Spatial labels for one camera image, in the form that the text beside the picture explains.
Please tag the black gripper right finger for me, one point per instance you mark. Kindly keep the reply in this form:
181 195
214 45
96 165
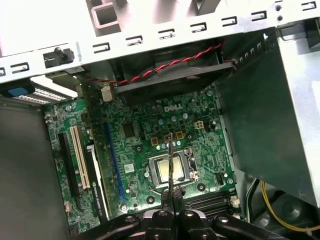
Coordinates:
192 225

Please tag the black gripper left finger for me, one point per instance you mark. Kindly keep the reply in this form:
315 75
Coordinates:
160 225

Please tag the empty black RAM slot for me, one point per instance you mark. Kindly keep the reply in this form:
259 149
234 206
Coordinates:
207 197

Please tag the metal CPU socket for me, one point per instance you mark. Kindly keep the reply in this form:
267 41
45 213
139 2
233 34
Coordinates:
151 172

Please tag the silver CPU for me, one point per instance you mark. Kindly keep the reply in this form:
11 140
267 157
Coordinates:
163 170

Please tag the green Dell motherboard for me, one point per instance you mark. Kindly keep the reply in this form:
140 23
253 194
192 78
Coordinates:
140 155

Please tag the black Nvidia graphics card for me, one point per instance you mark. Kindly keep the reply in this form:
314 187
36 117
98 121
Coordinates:
96 187

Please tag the white expansion slot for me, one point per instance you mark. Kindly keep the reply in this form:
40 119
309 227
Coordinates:
80 157

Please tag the black expansion slot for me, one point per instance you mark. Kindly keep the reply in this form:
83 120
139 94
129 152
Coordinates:
68 167

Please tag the grey power supply unit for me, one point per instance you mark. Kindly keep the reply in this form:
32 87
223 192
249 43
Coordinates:
252 125

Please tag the black open PC case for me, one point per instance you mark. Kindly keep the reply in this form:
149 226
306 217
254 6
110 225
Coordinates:
30 162

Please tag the black case fan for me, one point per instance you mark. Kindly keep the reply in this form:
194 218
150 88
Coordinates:
175 80

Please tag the blue card retention latch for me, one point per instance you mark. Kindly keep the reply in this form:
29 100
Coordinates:
18 92

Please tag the grey plastic parts rack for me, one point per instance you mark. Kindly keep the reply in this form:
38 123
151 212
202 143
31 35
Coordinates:
162 10

